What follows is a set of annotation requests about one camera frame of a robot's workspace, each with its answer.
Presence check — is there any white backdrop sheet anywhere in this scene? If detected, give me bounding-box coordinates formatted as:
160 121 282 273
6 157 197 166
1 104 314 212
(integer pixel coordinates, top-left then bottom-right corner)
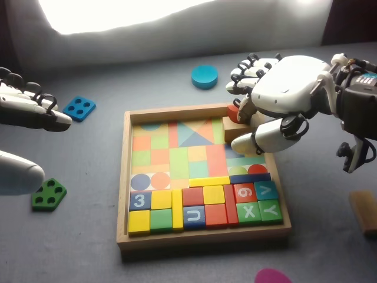
8 0 333 67

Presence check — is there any pink round disc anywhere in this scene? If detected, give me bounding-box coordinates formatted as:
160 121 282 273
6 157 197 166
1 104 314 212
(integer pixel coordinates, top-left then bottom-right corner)
254 267 294 283

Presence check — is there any grey table cloth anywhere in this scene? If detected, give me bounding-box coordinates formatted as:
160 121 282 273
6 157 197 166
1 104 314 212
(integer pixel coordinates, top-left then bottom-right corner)
0 41 377 283

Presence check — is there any plain wooden rectangular block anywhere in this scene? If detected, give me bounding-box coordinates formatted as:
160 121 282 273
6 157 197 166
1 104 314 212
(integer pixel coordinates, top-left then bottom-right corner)
349 190 377 236

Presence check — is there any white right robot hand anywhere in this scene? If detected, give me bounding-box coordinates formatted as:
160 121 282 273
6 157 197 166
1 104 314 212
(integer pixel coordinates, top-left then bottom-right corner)
225 52 336 156

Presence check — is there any green pentagon peg block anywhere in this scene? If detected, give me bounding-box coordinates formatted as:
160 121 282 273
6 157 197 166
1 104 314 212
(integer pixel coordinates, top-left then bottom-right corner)
31 177 68 212

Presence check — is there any wooden block tray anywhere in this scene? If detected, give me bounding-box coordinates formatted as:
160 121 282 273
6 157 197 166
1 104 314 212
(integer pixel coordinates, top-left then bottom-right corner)
115 103 292 252

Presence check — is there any blue round disc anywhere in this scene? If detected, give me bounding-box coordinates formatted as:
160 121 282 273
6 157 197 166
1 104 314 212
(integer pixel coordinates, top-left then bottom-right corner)
190 64 219 90

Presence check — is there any blue square peg block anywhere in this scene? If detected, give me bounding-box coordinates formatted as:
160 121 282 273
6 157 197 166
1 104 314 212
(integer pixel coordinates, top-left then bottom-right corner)
62 96 97 122

